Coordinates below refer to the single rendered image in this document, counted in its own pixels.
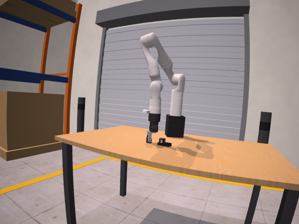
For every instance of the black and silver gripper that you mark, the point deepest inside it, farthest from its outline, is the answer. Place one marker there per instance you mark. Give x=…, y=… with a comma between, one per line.
x=154, y=118

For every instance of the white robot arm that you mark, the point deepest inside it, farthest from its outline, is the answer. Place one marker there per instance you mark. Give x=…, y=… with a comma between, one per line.
x=151, y=40

